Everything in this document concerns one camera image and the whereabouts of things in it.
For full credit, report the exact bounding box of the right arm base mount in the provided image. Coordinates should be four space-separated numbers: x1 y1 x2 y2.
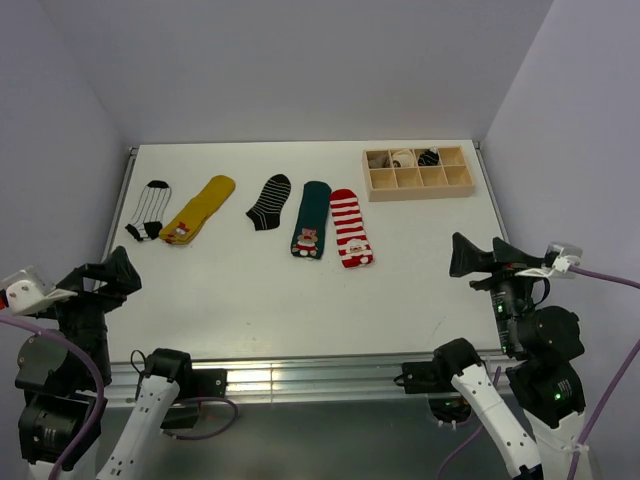
393 361 472 425

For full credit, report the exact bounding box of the aluminium front rail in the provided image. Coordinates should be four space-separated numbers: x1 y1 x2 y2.
102 352 511 406

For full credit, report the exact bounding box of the red white santa sock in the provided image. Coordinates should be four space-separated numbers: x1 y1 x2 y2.
329 189 374 269

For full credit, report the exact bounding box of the black white striped ankle sock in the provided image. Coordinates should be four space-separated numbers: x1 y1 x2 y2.
245 174 291 231

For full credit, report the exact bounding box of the mustard yellow sock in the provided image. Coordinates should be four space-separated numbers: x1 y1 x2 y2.
159 175 236 245

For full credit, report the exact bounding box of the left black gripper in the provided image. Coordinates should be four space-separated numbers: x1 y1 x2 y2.
36 244 140 381

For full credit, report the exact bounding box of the cream rolled sock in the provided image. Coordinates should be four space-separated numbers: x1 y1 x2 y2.
390 149 416 168

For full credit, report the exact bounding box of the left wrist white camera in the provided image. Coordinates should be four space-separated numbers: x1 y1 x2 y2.
1 266 78 316

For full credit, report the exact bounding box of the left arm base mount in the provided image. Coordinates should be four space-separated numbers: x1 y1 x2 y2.
161 368 227 430

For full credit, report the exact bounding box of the wrist white camera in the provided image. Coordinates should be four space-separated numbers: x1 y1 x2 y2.
516 242 583 279
1 266 78 316

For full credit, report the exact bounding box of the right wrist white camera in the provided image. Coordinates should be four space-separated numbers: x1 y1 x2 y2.
516 242 583 279

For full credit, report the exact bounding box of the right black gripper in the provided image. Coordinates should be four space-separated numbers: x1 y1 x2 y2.
447 229 544 352

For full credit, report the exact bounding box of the beige rolled sock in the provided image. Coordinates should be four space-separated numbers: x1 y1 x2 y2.
367 152 390 169

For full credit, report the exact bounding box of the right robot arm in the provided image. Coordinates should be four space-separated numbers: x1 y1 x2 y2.
432 232 586 479

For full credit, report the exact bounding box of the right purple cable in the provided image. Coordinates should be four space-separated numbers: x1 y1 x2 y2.
437 264 640 480

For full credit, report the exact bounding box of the black rolled sock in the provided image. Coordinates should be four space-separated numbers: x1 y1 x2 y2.
416 147 440 167

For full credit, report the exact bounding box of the dark green reindeer sock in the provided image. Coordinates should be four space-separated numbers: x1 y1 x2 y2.
290 181 331 260

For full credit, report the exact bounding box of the wooden compartment box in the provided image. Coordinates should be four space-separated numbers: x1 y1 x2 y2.
362 145 475 202

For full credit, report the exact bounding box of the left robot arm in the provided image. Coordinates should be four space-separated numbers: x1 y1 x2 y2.
1 246 195 479

